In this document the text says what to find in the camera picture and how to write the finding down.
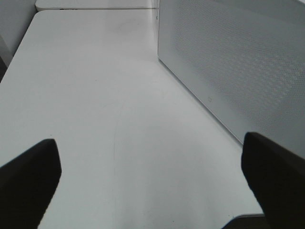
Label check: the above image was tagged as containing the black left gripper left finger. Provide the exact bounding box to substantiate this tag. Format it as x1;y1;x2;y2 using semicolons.
0;139;62;229

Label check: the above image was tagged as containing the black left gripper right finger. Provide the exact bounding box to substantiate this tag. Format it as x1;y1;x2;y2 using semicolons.
241;132;305;229

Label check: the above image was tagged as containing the white microwave door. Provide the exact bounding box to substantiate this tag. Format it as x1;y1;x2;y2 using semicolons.
158;0;305;157

